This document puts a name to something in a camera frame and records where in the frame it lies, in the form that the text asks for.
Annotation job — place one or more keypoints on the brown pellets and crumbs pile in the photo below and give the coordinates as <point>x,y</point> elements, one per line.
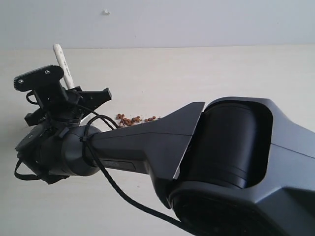
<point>123,121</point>

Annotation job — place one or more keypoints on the small white wall hook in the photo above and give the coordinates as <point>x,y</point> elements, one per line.
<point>105,12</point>

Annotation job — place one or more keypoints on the white wooden paint brush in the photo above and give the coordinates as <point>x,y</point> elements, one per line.
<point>69,82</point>

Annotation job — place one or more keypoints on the black second robot arm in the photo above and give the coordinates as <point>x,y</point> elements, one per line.
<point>235,167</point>

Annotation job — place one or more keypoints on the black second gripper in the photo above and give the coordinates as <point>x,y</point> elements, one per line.
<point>55,104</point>

